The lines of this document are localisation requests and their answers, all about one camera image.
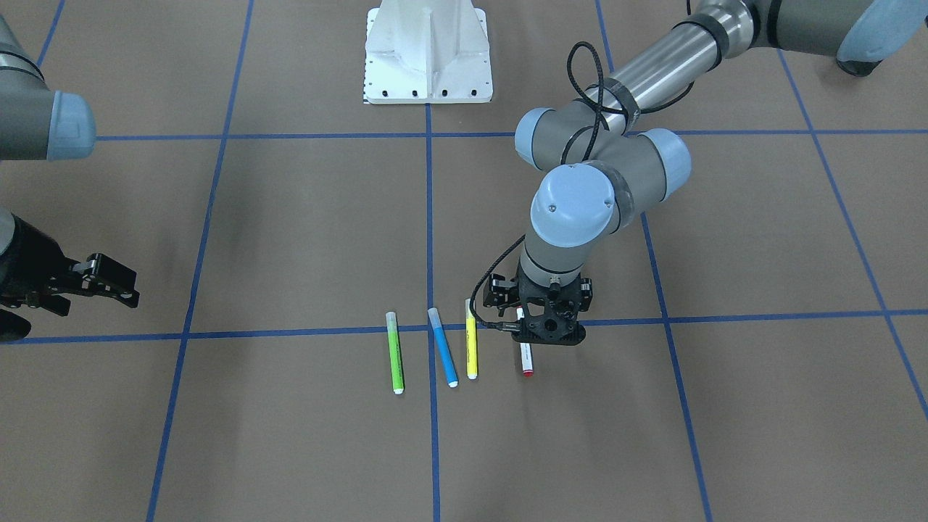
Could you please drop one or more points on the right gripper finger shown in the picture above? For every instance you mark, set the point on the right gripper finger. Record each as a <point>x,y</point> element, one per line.
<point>130,299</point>
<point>102,272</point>

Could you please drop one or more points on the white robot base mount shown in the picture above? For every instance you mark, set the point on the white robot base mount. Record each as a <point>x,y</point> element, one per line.
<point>427,52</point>

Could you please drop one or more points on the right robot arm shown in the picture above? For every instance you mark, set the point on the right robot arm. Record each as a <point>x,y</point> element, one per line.
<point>39,124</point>

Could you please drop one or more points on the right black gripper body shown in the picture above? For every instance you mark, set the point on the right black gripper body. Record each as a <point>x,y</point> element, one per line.
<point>27,262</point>

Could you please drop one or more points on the black mesh pen cup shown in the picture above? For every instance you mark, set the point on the black mesh pen cup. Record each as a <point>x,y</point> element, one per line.
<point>857,68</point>

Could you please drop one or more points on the red marker pen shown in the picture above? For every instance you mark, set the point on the red marker pen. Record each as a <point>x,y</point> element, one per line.
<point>526,359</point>

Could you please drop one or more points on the green highlighter pen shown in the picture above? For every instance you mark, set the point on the green highlighter pen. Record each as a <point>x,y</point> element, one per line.
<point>396,361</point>

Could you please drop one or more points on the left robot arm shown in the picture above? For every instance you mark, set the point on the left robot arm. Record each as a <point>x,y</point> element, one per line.
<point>599,175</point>

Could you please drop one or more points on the blue marker pen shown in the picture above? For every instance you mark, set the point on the blue marker pen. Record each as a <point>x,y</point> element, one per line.
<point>446,357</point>

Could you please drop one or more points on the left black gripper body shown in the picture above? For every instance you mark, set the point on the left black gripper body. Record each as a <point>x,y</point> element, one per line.
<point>499,290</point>

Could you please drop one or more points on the yellow highlighter pen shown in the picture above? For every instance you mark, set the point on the yellow highlighter pen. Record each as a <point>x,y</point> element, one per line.
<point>472,356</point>

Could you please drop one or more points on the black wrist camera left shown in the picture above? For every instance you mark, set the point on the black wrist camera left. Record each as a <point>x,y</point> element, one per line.
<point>557,326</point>

